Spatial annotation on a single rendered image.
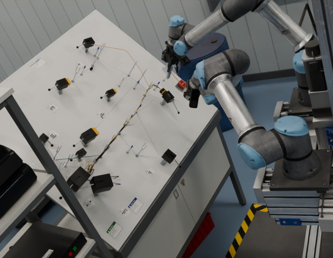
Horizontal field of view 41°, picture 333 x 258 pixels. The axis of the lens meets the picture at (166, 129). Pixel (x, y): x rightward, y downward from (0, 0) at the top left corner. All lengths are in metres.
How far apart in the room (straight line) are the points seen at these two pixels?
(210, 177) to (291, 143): 1.33
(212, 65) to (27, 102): 1.07
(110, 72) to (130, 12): 2.29
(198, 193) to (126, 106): 0.72
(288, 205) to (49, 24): 4.21
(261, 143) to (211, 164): 1.30
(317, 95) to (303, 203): 0.44
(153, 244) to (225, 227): 0.94
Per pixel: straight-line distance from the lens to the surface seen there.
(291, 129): 1.69
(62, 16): 5.44
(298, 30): 2.23
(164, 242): 2.63
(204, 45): 4.07
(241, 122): 1.75
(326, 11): 1.63
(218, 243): 3.28
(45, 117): 2.46
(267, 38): 4.65
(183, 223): 2.76
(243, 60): 1.93
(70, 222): 2.73
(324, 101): 1.91
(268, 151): 1.68
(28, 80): 2.57
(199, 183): 2.85
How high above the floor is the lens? 2.39
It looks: 31 degrees down
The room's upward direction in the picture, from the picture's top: 23 degrees counter-clockwise
